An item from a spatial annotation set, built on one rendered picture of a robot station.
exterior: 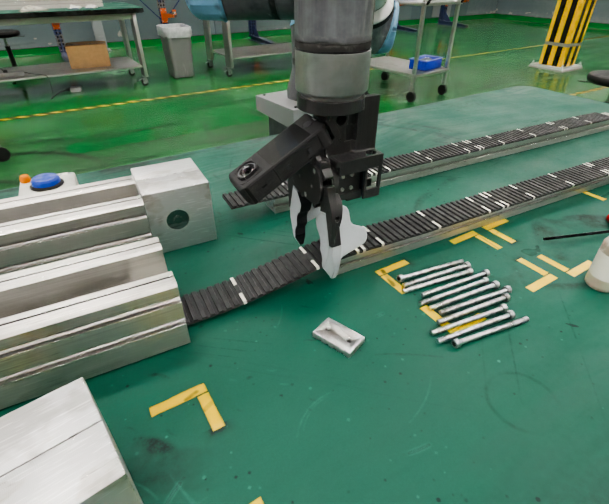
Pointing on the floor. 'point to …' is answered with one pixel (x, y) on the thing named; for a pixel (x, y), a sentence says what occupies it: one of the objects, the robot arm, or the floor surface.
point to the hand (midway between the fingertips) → (311, 254)
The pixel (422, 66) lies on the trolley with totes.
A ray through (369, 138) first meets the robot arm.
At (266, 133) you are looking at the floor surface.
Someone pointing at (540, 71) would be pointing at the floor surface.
